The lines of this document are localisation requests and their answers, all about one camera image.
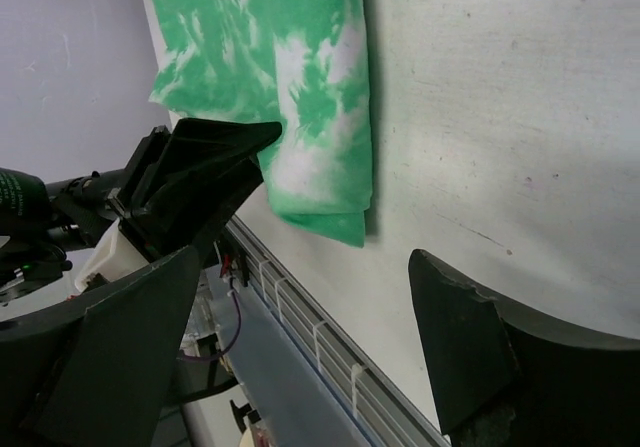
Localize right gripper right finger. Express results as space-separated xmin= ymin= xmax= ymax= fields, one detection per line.
xmin=408 ymin=249 xmax=639 ymax=446

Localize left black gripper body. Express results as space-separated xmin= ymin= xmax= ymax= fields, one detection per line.
xmin=106 ymin=125 xmax=170 ymax=262

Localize aluminium frame rails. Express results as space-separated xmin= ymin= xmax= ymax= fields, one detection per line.
xmin=203 ymin=218 xmax=448 ymax=446

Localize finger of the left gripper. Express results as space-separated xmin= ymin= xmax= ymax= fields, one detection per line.
xmin=141 ymin=118 xmax=282 ymax=265

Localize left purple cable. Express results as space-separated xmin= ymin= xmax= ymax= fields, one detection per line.
xmin=177 ymin=294 xmax=246 ymax=366

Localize green tie-dye trousers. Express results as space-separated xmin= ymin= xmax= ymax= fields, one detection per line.
xmin=150 ymin=0 xmax=373 ymax=247

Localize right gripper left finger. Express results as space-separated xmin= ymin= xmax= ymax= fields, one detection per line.
xmin=1 ymin=247 xmax=200 ymax=446

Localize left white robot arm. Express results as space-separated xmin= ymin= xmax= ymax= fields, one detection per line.
xmin=1 ymin=118 xmax=282 ymax=305

